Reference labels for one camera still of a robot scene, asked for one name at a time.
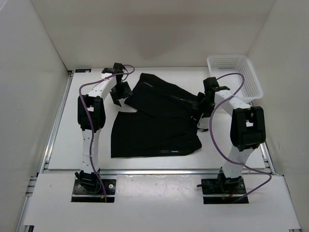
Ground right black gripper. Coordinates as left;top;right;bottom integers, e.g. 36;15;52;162
192;92;215;118

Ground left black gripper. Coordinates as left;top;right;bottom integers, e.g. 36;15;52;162
110;81;133;106

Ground black shorts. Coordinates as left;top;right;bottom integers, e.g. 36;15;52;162
111;73;202;158

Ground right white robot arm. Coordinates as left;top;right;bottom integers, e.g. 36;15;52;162
191;75;266;193

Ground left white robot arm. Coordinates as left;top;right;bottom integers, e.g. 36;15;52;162
77;63;135;174

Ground white plastic mesh basket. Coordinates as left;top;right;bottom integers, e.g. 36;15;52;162
207;55;263;103

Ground aluminium right rail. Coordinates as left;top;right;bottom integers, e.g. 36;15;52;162
245;101;302;232

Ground aluminium rail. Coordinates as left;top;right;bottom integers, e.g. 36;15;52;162
43;167;271;175
14;70;74;232
245;101;302;232

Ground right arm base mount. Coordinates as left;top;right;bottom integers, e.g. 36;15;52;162
197;173;249;204

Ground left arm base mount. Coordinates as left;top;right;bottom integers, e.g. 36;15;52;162
71;171;116;203

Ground aluminium front rail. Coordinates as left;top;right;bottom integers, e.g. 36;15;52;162
43;167;271;175

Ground aluminium left rail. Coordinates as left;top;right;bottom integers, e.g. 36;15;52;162
14;70;74;232

